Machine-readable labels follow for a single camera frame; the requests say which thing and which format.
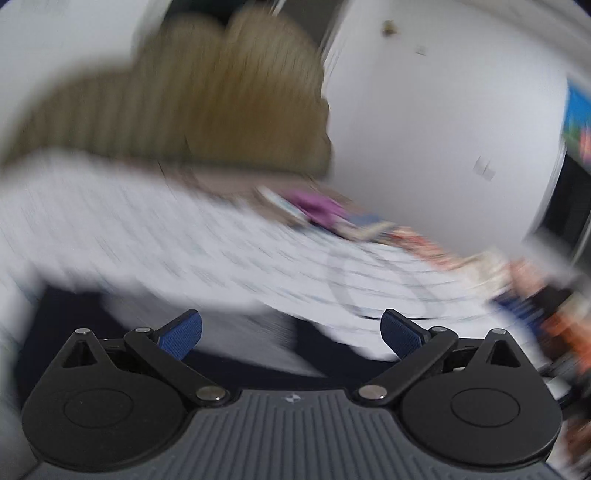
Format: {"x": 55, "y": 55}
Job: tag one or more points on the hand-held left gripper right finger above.
{"x": 400, "y": 333}

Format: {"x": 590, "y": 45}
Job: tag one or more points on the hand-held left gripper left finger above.
{"x": 181, "y": 333}

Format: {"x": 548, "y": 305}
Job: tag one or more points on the dark cloth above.
{"x": 221, "y": 364}

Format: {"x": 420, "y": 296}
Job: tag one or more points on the white script-printed bedsheet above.
{"x": 184, "y": 240}

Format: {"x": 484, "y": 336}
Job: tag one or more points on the colourful printed cloth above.
{"x": 461, "y": 258}

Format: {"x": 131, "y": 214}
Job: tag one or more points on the purple cloth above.
{"x": 321, "y": 208}

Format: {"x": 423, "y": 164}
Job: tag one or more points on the dark screen with colourful picture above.
{"x": 565, "y": 212}

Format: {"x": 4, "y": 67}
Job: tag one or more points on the olive striped pillow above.
{"x": 249, "y": 92}
{"x": 87, "y": 115}

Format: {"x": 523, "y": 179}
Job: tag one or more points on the wall tape piece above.
{"x": 485, "y": 168}

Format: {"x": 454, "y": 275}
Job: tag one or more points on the wall poster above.
{"x": 579, "y": 124}

